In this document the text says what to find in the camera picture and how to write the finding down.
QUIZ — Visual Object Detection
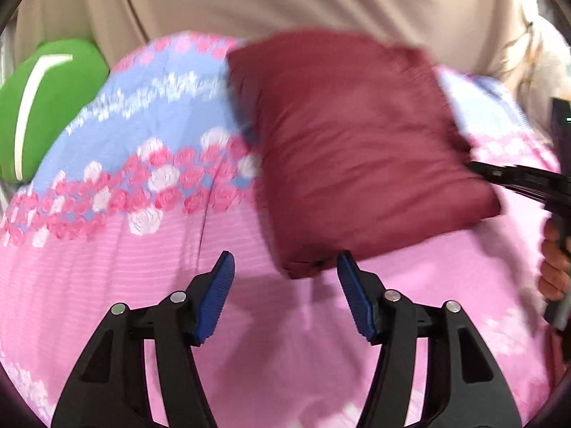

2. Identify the pink blue floral bedsheet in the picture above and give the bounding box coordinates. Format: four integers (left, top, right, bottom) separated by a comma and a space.
0, 31, 564, 428

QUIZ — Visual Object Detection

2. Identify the cream patterned cloth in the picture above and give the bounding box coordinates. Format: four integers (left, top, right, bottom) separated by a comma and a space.
506, 9, 571, 143

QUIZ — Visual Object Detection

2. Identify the maroon garment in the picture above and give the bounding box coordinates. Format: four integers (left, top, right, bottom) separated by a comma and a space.
227, 30, 502, 280

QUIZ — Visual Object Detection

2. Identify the beige curtain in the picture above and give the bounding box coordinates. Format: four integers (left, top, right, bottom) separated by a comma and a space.
13, 0, 536, 85

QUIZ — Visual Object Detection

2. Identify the person's right hand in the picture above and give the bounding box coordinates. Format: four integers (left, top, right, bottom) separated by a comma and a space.
538, 218, 571, 301

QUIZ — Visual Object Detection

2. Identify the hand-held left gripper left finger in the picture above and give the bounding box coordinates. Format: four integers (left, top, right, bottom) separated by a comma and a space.
51, 250, 236, 428

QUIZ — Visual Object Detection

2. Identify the green pillow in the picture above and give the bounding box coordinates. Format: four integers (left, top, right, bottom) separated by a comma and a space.
0, 38, 111, 184

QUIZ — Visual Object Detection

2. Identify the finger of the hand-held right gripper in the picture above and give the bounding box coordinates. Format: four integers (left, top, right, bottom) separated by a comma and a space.
466, 160, 571, 211

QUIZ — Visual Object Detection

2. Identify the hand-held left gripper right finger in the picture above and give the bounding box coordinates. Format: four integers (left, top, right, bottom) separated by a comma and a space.
336, 251, 524, 428

